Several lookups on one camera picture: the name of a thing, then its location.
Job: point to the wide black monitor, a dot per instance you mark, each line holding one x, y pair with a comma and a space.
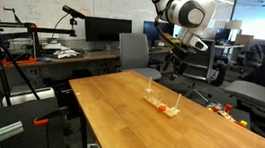
107, 30

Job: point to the orange tool on desk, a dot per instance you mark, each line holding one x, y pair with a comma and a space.
20, 61

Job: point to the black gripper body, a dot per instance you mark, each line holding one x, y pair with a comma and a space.
177, 61

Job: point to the small black monitor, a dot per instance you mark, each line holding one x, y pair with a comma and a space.
152, 31

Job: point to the black office chair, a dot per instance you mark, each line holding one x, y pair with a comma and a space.
204, 62

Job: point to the grey office chair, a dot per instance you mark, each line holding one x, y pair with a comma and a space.
251, 93
138, 56

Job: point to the small yellow peg toy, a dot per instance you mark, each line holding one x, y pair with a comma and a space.
244, 123

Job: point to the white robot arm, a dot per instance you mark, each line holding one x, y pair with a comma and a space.
186, 13

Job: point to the clear plastic bag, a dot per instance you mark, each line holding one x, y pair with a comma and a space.
214, 105

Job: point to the red cylinder toy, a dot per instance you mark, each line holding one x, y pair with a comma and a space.
228, 107

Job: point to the orange disc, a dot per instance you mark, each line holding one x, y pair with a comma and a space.
162, 108

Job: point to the black camera on boom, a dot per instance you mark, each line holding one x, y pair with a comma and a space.
73, 11

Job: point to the white papers pile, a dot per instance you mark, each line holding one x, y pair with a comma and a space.
62, 52

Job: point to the black side cart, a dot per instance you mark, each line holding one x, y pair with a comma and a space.
31, 136

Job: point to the long wooden desk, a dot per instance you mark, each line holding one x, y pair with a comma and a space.
101, 55

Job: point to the beige lamp shade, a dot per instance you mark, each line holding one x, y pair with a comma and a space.
233, 24

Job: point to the aluminium bar with green light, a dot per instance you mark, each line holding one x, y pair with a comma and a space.
3, 131

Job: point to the thin clear plastic rod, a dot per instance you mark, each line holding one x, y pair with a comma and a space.
177, 102

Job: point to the wooden peg stand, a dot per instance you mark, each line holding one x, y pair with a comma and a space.
171, 112

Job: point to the red and yellow spoon toy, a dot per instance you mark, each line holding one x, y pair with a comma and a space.
214, 109

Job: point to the yellow block bar toy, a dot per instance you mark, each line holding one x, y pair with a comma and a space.
226, 115

